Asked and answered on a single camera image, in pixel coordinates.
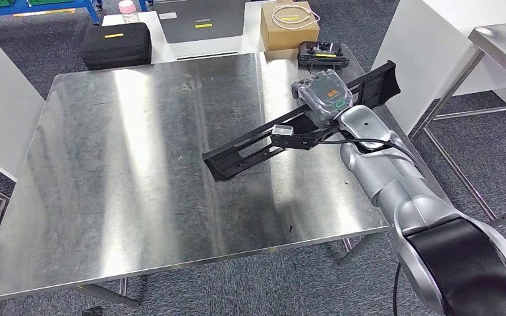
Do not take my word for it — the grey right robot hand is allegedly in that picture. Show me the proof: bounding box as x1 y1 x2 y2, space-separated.
291 68 354 130

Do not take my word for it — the black plastic plate frame part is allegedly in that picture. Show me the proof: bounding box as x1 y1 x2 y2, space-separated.
202 60 402 183

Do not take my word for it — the stainless steel workbench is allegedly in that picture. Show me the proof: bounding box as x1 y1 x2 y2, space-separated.
0 43 453 316

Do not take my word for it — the brown cardboard box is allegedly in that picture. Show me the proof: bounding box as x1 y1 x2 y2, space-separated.
260 1 321 53

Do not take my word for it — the white cabinet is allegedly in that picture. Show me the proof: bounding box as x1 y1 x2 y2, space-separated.
370 0 506 136
0 30 47 183

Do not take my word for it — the grey laptop computer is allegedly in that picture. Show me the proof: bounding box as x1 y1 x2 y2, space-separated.
153 0 247 45

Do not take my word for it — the black zip carry case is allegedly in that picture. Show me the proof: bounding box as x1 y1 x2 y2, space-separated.
80 22 153 72

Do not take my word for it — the pink lidded bottle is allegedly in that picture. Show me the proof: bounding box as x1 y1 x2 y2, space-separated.
117 0 140 24

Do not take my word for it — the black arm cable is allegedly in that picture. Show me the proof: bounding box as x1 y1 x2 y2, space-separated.
316 138 419 316

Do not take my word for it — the white coiled cable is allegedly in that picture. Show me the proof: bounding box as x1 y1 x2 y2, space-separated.
271 4 321 32

